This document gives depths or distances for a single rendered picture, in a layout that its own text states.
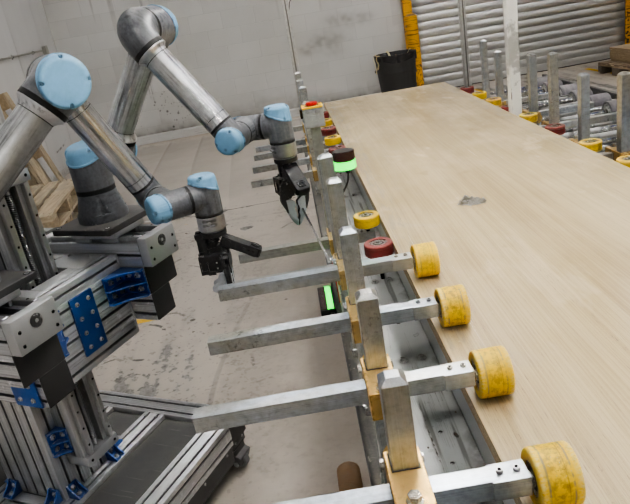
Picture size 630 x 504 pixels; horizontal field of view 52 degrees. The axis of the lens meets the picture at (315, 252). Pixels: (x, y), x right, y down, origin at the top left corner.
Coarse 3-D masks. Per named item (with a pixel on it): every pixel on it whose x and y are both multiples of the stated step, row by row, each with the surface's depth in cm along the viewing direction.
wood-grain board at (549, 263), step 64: (384, 128) 318; (448, 128) 295; (512, 128) 275; (384, 192) 221; (448, 192) 209; (512, 192) 199; (576, 192) 190; (448, 256) 162; (512, 256) 156; (576, 256) 150; (512, 320) 128; (576, 320) 124; (576, 384) 106; (512, 448) 95; (576, 448) 92
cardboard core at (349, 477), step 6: (348, 462) 220; (342, 468) 218; (348, 468) 217; (354, 468) 218; (342, 474) 216; (348, 474) 214; (354, 474) 214; (360, 474) 218; (342, 480) 213; (348, 480) 212; (354, 480) 212; (360, 480) 214; (342, 486) 211; (348, 486) 209; (354, 486) 209; (360, 486) 210
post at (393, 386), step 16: (384, 384) 80; (400, 384) 80; (384, 400) 80; (400, 400) 80; (384, 416) 82; (400, 416) 81; (400, 432) 82; (400, 448) 83; (416, 448) 83; (400, 464) 84; (416, 464) 84
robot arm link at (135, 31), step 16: (128, 16) 172; (144, 16) 172; (128, 32) 170; (144, 32) 170; (128, 48) 172; (144, 48) 170; (160, 48) 172; (144, 64) 174; (160, 64) 172; (176, 64) 173; (160, 80) 174; (176, 80) 173; (192, 80) 174; (176, 96) 175; (192, 96) 173; (208, 96) 175; (192, 112) 176; (208, 112) 174; (224, 112) 176; (208, 128) 176; (224, 128) 174; (240, 128) 178; (224, 144) 175; (240, 144) 175
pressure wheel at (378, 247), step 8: (368, 240) 180; (376, 240) 178; (384, 240) 178; (368, 248) 175; (376, 248) 174; (384, 248) 174; (392, 248) 176; (368, 256) 176; (376, 256) 175; (384, 256) 175
